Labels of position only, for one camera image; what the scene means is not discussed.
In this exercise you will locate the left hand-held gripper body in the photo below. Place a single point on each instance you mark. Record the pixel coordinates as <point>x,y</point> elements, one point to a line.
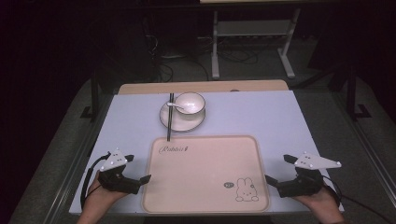
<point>113,161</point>

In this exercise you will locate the person's right hand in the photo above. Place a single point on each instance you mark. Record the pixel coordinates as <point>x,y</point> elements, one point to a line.
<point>322,200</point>

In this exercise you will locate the white plate with dark rim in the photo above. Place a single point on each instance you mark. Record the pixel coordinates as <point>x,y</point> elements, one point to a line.
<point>182,122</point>

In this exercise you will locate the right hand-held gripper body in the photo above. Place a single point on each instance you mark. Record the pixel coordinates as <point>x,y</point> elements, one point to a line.
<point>300,186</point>

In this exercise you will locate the black floor stand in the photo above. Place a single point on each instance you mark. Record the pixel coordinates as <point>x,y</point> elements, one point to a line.
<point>93,99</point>
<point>353,96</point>

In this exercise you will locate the person's left hand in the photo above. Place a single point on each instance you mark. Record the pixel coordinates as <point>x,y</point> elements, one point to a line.
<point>99,197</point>

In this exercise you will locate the white bowl with dark rim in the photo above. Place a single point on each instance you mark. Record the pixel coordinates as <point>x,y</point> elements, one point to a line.
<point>193,104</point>

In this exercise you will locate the white ceramic spoon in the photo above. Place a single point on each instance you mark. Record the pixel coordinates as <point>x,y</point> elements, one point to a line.
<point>176,106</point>

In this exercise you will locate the white metal stand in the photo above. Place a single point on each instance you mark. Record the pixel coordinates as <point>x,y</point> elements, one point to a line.
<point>252,29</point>

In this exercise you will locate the pink tray with rabbit print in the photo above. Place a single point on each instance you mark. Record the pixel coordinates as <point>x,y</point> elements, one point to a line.
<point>202,174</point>

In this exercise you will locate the black chopstick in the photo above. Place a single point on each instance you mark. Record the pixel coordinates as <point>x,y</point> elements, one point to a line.
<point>171,121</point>
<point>168,123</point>

